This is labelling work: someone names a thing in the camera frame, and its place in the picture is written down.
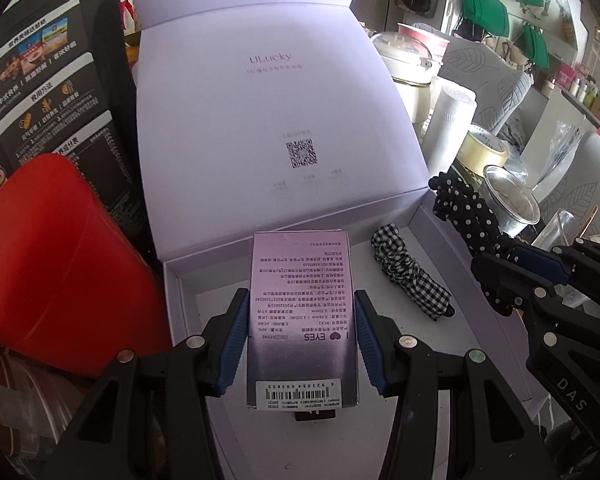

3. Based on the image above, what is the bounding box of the black polka dot scrunchie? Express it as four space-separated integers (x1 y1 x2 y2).
428 171 520 316

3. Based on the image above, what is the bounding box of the black white gingham scrunchie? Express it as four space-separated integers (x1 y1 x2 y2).
370 223 455 321

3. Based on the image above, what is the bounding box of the lavender contact lens box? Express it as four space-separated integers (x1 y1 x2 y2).
247 230 358 412

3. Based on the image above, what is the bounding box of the slim black cosmetic box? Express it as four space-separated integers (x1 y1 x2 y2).
294 410 336 422

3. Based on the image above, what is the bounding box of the glass with gold spoon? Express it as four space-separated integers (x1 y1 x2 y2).
532 205 600 252

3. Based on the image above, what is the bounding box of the metal tin cup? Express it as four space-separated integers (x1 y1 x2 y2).
479 165 541 237

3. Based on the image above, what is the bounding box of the black labelled clear jar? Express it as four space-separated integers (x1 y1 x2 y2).
0 344 84 479

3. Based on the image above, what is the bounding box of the tape roll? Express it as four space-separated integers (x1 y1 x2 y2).
456 125 509 177

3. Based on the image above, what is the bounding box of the red cylindrical canister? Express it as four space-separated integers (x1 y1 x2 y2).
0 154 172 377

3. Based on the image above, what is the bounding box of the white cylindrical tube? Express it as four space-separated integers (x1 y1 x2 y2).
422 80 477 177

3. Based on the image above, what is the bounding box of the grey leaf pattern chair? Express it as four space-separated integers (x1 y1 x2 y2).
415 23 531 133

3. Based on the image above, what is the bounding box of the green tote bag lower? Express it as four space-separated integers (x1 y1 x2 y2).
522 24 550 68

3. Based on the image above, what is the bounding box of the pink instant noodle cup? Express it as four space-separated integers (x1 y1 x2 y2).
398 23 450 62

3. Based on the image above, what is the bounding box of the white electric cooker pot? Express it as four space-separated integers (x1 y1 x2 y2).
370 32 442 126

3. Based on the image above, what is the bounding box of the green tote bag left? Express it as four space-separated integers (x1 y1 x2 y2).
454 0 509 42

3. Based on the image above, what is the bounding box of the white lavender gift box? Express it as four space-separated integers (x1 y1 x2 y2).
130 0 549 480

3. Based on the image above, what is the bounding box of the black food pouch bag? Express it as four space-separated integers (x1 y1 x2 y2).
0 0 146 221

